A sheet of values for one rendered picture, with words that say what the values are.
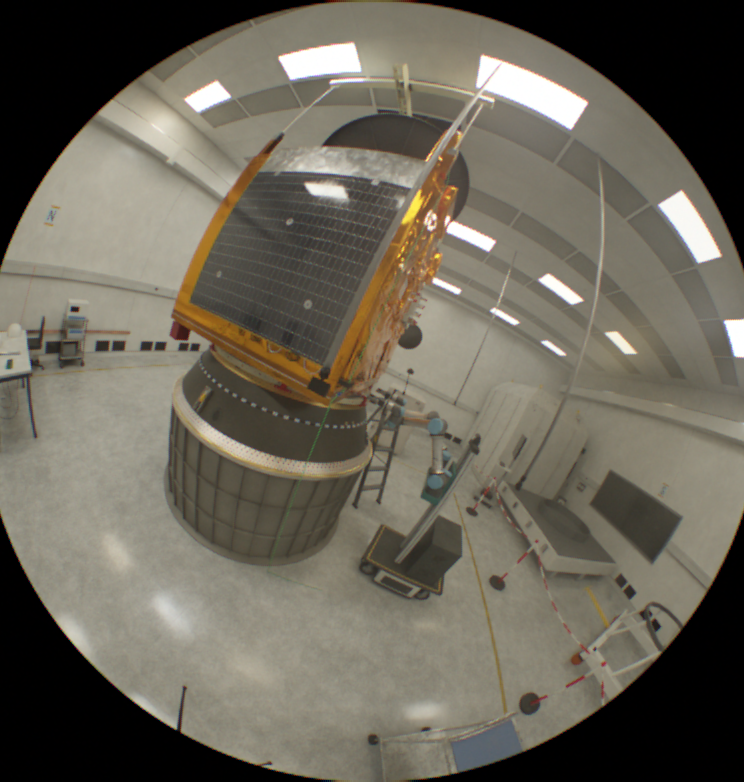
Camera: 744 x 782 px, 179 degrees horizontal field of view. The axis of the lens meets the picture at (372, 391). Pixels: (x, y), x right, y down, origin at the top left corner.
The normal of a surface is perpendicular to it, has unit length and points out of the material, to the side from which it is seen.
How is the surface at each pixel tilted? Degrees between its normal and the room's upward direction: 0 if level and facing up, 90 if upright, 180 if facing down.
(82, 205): 90
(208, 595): 0
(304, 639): 0
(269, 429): 62
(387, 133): 126
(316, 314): 90
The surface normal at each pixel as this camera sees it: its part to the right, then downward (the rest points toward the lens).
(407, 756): 0.41, -0.90
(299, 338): -0.17, 0.11
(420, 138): 0.05, 0.75
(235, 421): 0.22, -0.25
